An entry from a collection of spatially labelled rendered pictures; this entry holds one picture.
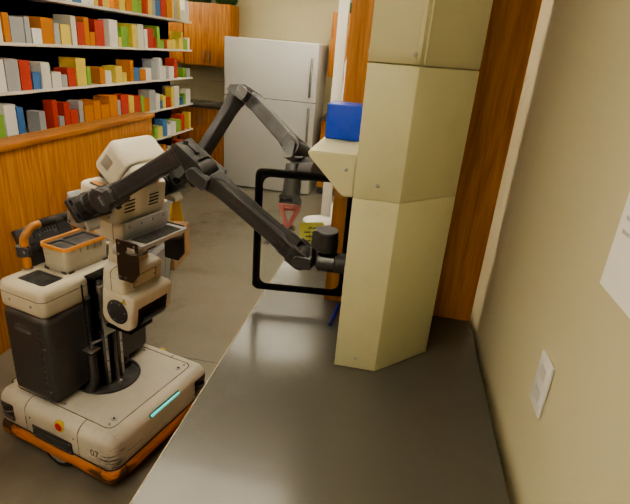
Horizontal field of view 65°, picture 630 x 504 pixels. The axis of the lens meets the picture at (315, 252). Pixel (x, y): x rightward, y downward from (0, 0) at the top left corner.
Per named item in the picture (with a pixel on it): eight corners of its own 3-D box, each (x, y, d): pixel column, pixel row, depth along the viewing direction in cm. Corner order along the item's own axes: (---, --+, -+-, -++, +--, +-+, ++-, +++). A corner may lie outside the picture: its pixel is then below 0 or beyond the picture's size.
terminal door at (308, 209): (344, 297, 160) (358, 176, 145) (251, 288, 161) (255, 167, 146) (344, 296, 161) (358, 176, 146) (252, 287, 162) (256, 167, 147)
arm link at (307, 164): (304, 151, 164) (287, 141, 158) (331, 149, 157) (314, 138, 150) (297, 185, 163) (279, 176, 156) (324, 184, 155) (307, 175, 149)
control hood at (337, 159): (364, 169, 146) (368, 135, 142) (352, 198, 116) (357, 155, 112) (326, 165, 147) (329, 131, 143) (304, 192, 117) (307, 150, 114)
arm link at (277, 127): (253, 107, 188) (232, 93, 180) (262, 95, 186) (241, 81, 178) (307, 168, 162) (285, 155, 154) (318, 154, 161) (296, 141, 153)
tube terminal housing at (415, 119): (424, 321, 160) (471, 69, 131) (427, 381, 130) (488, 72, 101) (348, 309, 163) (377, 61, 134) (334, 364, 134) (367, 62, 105)
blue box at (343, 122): (365, 136, 139) (368, 103, 136) (361, 142, 130) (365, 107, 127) (330, 132, 141) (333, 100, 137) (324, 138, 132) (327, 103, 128)
